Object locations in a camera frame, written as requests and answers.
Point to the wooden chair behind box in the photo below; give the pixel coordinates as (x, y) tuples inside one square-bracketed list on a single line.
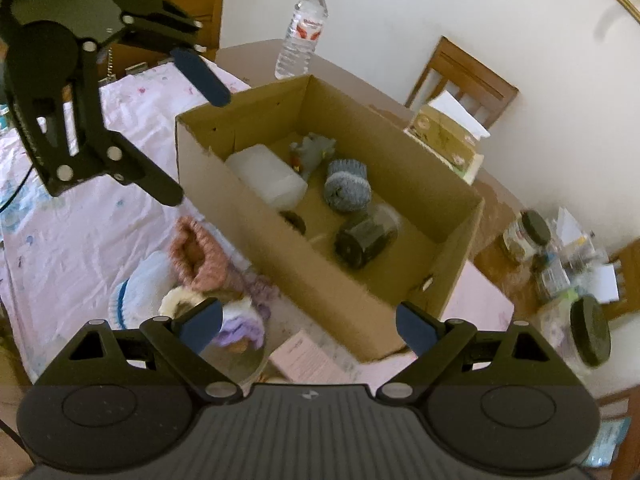
[(487, 92)]

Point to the pen holder with pens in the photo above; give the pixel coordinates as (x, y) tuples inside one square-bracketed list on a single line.
[(568, 270)]

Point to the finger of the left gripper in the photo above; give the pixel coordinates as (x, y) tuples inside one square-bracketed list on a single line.
[(179, 30), (128, 164)]

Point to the tissue box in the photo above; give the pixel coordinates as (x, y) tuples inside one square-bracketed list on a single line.
[(450, 132)]

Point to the pink paper box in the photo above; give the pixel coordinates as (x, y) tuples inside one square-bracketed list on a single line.
[(301, 361)]

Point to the small jar black lid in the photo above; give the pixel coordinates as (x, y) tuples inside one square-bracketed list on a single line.
[(526, 236)]

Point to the translucent white plastic container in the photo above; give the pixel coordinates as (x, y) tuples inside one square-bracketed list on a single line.
[(268, 176)]

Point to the large clear jar black lid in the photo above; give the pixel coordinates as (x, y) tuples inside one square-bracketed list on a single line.
[(577, 330)]

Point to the wooden chair right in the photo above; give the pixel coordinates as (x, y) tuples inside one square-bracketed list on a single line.
[(626, 262)]

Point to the white sock blue stripe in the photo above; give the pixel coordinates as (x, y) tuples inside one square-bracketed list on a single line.
[(138, 298)]

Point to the purple knitted flower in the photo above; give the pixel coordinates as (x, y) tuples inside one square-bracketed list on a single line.
[(243, 325)]

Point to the blue grey knitted pouch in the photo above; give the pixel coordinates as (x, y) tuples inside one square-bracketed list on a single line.
[(347, 188)]

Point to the grey round tub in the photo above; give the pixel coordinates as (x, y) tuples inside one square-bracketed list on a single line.
[(244, 368)]

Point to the brown cardboard box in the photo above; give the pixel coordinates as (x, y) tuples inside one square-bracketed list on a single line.
[(439, 212)]

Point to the clear plastic water bottle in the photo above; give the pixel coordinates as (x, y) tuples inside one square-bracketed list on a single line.
[(301, 39)]

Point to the teal packaging bag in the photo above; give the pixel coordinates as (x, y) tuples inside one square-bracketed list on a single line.
[(610, 437)]

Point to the pink knitted basket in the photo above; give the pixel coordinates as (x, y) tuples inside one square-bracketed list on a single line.
[(199, 260)]

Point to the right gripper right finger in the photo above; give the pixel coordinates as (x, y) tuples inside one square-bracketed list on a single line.
[(436, 345)]

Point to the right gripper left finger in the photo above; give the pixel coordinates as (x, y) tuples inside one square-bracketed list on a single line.
[(180, 343)]

